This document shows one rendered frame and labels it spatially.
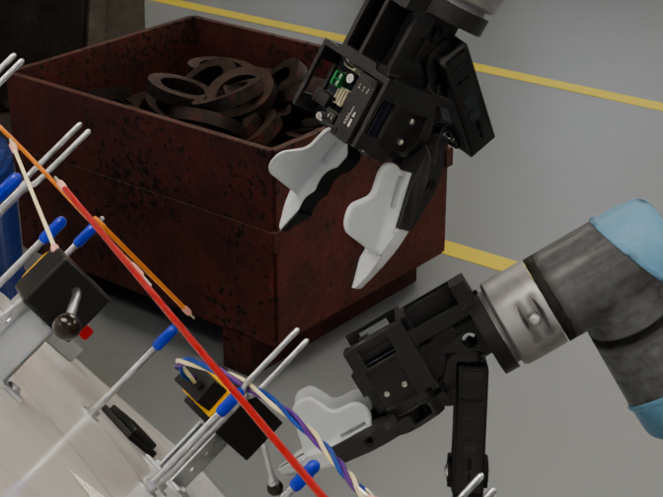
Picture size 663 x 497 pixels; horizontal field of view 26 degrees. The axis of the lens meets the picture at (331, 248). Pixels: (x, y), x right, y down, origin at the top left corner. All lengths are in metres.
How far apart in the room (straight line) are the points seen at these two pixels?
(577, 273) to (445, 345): 0.12
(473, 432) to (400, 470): 1.92
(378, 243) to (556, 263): 0.18
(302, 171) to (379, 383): 0.19
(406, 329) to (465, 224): 3.09
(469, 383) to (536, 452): 2.02
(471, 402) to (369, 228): 0.21
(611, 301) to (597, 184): 3.45
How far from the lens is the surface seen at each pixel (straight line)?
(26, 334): 0.76
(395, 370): 1.13
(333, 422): 1.15
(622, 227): 1.13
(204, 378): 1.05
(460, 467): 1.17
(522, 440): 3.20
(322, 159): 1.06
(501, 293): 1.13
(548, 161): 4.75
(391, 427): 1.13
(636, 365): 1.16
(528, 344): 1.13
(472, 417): 1.16
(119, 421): 1.12
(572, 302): 1.12
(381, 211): 1.01
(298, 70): 3.59
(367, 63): 0.98
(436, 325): 1.14
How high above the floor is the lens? 1.69
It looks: 25 degrees down
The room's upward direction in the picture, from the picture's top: straight up
